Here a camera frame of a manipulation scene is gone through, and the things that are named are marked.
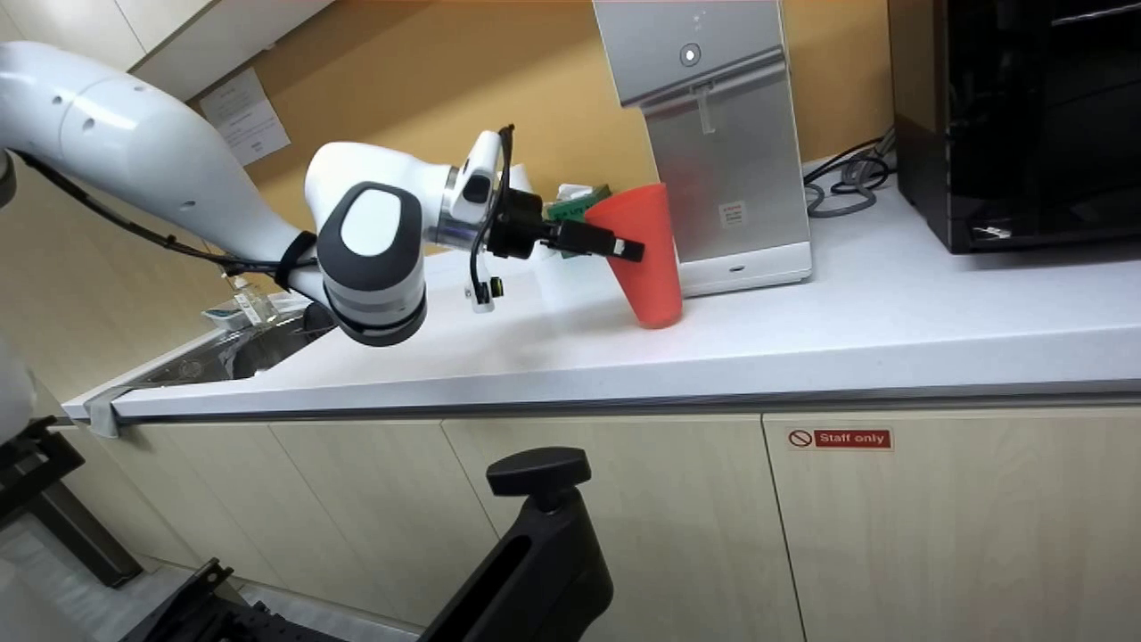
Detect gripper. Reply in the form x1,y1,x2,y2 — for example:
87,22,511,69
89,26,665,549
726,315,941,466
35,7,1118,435
488,189,645,263

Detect orange plastic cup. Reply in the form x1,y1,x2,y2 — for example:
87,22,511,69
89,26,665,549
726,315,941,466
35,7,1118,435
584,183,685,331

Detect silver water dispenser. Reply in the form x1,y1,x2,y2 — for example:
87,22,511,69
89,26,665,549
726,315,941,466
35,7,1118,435
593,0,814,299

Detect green packet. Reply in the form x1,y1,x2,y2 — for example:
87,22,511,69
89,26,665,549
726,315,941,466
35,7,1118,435
546,183,613,259

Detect red and white sticker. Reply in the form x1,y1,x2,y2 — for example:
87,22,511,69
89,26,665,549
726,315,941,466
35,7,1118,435
786,427,895,452

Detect clear small bottle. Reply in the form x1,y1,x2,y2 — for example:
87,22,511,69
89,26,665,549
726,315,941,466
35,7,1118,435
232,275,268,327

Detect steel sink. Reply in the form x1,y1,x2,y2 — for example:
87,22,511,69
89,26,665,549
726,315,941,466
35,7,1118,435
129,301,341,390

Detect white paper notice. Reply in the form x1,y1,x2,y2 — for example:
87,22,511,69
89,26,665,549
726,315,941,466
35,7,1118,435
198,67,293,169

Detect black appliance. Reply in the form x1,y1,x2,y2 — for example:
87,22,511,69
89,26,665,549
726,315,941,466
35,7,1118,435
887,0,1141,256

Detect beige cabinet door with sticker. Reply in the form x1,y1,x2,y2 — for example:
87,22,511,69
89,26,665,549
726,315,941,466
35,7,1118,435
762,408,1141,642

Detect grey corner guard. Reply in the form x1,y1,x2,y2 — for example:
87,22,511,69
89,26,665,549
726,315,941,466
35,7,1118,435
84,387,123,440

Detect black cable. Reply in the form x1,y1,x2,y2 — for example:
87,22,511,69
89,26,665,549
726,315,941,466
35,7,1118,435
802,136,891,188

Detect coil of grey cable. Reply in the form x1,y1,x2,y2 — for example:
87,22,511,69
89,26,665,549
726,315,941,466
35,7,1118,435
802,134,897,219

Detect white wall cabinet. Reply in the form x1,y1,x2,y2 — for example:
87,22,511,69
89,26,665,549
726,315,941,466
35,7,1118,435
0,0,336,102

